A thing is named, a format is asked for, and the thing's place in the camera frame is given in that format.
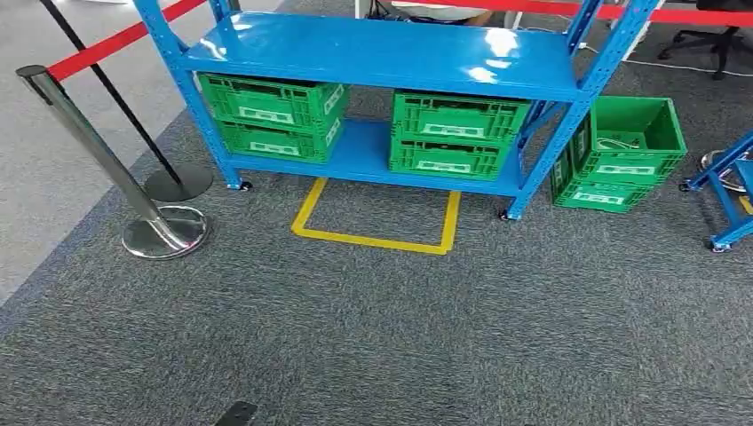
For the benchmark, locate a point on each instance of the blue metal shelf rack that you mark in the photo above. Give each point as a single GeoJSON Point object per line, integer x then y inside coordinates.
{"type": "Point", "coordinates": [382, 53]}

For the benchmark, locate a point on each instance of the white beige bundle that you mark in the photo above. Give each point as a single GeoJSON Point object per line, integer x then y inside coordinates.
{"type": "Point", "coordinates": [441, 12]}

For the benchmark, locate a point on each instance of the green plastic crate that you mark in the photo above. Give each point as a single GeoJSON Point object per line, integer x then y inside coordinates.
{"type": "Point", "coordinates": [270, 144]}
{"type": "Point", "coordinates": [638, 164]}
{"type": "Point", "coordinates": [600, 197]}
{"type": "Point", "coordinates": [459, 114]}
{"type": "Point", "coordinates": [265, 103]}
{"type": "Point", "coordinates": [447, 159]}

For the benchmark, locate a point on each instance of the red barrier belt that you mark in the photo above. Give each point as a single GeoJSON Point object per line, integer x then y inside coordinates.
{"type": "Point", "coordinates": [676, 14]}
{"type": "Point", "coordinates": [117, 41]}

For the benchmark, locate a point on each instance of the yellow tape strip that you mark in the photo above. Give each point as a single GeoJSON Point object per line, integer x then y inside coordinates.
{"type": "Point", "coordinates": [746, 204]}

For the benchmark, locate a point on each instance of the black robot foot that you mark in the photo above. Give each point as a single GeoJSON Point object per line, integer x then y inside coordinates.
{"type": "Point", "coordinates": [236, 414]}

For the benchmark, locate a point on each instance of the black office chair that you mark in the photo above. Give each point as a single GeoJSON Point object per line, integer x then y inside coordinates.
{"type": "Point", "coordinates": [718, 41]}

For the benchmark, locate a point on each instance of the silver stanchion post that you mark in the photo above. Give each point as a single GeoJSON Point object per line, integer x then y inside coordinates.
{"type": "Point", "coordinates": [94, 147]}
{"type": "Point", "coordinates": [715, 160]}

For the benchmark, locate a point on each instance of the small blue metal rack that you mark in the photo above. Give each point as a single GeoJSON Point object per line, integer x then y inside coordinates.
{"type": "Point", "coordinates": [726, 206]}

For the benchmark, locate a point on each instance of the black stanchion post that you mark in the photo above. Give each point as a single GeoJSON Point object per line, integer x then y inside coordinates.
{"type": "Point", "coordinates": [179, 182]}

